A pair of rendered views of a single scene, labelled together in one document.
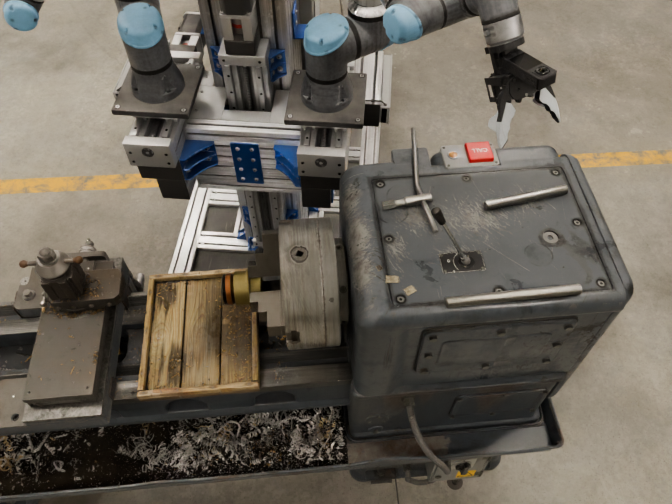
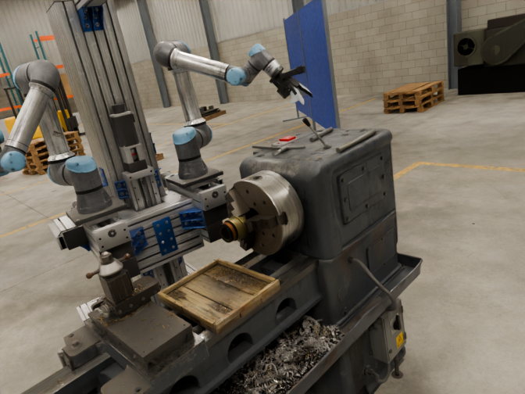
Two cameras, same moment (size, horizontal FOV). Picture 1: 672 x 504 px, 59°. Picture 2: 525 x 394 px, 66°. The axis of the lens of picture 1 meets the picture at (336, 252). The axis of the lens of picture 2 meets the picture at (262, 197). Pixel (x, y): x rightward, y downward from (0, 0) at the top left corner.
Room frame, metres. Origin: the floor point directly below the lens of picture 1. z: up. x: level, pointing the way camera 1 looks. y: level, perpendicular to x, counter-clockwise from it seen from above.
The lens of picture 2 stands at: (-0.44, 0.96, 1.67)
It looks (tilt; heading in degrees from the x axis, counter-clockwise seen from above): 19 degrees down; 324
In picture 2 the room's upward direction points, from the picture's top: 11 degrees counter-clockwise
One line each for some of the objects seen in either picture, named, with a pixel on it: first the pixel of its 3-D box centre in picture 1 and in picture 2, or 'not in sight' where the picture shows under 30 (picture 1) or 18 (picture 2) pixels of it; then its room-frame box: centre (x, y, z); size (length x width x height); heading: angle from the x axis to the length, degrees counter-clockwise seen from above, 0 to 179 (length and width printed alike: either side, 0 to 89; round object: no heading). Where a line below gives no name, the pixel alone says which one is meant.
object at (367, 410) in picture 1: (430, 372); (336, 299); (0.84, -0.32, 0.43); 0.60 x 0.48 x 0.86; 95
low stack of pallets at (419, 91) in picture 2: not in sight; (413, 97); (4.56, -7.19, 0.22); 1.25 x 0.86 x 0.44; 96
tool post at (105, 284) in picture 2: (62, 278); (116, 283); (0.80, 0.67, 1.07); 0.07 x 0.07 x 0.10; 5
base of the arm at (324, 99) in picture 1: (326, 81); (191, 165); (1.37, 0.03, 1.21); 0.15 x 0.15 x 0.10
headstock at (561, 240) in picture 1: (463, 269); (320, 184); (0.84, -0.32, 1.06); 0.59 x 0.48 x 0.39; 95
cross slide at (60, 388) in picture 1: (73, 322); (133, 322); (0.75, 0.68, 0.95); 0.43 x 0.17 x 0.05; 5
